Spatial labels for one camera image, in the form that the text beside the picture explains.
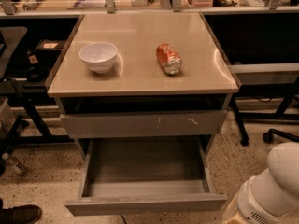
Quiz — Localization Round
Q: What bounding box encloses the orange soda can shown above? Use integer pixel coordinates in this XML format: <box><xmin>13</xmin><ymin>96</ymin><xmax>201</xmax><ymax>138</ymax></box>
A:
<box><xmin>156</xmin><ymin>43</ymin><xmax>182</xmax><ymax>76</ymax></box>

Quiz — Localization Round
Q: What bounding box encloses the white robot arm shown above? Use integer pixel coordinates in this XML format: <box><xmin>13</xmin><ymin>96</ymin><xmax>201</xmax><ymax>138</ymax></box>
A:
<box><xmin>222</xmin><ymin>142</ymin><xmax>299</xmax><ymax>224</ymax></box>

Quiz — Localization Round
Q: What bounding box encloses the dark shoe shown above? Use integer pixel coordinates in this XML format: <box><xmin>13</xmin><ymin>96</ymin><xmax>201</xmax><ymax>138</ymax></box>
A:
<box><xmin>0</xmin><ymin>205</ymin><xmax>42</xmax><ymax>224</ymax></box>

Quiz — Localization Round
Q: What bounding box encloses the dark glass bottle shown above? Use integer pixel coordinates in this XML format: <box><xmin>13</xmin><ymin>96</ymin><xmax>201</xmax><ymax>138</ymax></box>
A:
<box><xmin>25</xmin><ymin>50</ymin><xmax>46</xmax><ymax>82</ymax></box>

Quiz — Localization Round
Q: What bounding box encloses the grey drawer cabinet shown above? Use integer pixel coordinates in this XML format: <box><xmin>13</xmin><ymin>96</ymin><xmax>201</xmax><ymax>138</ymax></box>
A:
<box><xmin>44</xmin><ymin>11</ymin><xmax>242</xmax><ymax>161</ymax></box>

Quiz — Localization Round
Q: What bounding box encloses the white bowl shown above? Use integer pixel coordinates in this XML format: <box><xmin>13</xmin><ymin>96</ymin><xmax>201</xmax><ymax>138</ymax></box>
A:
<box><xmin>78</xmin><ymin>42</ymin><xmax>118</xmax><ymax>74</ymax></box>

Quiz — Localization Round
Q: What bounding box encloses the grey top drawer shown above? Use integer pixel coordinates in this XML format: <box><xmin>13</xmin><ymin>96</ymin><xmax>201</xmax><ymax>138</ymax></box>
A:
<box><xmin>60</xmin><ymin>110</ymin><xmax>227</xmax><ymax>139</ymax></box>

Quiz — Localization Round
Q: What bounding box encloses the black desk leg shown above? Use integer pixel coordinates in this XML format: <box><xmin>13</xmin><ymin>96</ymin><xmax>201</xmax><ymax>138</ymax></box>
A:
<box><xmin>230</xmin><ymin>98</ymin><xmax>249</xmax><ymax>146</ymax></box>

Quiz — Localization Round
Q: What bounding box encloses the plastic water bottle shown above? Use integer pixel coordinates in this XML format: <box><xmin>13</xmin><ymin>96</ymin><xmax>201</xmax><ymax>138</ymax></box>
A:
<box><xmin>2</xmin><ymin>153</ymin><xmax>27</xmax><ymax>175</ymax></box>

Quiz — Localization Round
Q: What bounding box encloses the grey drawer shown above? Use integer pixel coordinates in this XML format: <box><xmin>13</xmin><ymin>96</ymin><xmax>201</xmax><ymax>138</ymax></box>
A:
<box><xmin>60</xmin><ymin>110</ymin><xmax>227</xmax><ymax>139</ymax></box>
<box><xmin>65</xmin><ymin>136</ymin><xmax>226</xmax><ymax>216</ymax></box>

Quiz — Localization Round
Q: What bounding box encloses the black office chair base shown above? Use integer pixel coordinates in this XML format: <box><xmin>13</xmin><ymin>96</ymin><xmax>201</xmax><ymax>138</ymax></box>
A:
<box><xmin>263</xmin><ymin>129</ymin><xmax>299</xmax><ymax>144</ymax></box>

